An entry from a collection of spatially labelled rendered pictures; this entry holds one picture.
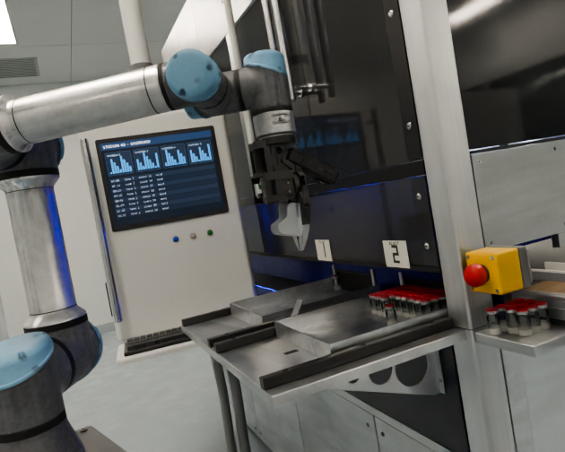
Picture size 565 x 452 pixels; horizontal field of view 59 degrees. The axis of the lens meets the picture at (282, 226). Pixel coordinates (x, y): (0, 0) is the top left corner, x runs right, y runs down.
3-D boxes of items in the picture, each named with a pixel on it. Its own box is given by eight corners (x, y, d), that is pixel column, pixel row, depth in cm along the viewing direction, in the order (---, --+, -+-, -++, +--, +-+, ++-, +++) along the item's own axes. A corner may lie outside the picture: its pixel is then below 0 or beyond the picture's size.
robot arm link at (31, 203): (16, 405, 92) (-45, 110, 89) (59, 376, 107) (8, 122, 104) (78, 396, 91) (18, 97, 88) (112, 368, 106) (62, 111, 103)
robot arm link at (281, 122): (282, 117, 97) (300, 108, 89) (287, 141, 97) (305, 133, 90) (247, 120, 94) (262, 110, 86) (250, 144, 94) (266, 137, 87)
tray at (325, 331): (399, 300, 126) (397, 287, 125) (477, 316, 102) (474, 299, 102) (276, 336, 112) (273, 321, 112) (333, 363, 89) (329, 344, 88)
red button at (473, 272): (478, 282, 89) (475, 260, 89) (496, 284, 85) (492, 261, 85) (462, 287, 88) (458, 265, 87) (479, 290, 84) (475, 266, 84)
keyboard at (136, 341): (245, 317, 172) (244, 310, 172) (255, 325, 158) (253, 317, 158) (125, 346, 160) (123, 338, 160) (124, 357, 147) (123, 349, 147)
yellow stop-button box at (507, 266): (499, 282, 93) (493, 244, 93) (532, 286, 86) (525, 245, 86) (468, 291, 90) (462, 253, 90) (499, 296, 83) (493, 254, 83)
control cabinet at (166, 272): (248, 302, 199) (213, 106, 195) (261, 310, 181) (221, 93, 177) (117, 333, 185) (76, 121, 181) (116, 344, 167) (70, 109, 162)
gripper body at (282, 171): (254, 208, 94) (244, 144, 94) (295, 201, 98) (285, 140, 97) (269, 205, 87) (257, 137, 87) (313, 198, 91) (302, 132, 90)
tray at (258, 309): (334, 288, 157) (332, 276, 157) (381, 297, 133) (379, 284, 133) (231, 315, 144) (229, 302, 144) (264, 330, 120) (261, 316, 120)
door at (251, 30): (263, 194, 180) (233, 30, 177) (323, 180, 137) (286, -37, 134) (261, 195, 180) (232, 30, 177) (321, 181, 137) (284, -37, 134)
